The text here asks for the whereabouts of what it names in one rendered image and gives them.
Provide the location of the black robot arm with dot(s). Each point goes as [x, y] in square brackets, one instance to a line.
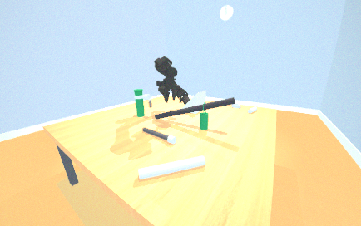
[163, 65]

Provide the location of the white cylindrical tube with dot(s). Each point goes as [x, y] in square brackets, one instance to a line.
[166, 168]

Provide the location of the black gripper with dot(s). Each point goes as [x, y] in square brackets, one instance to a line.
[170, 85]

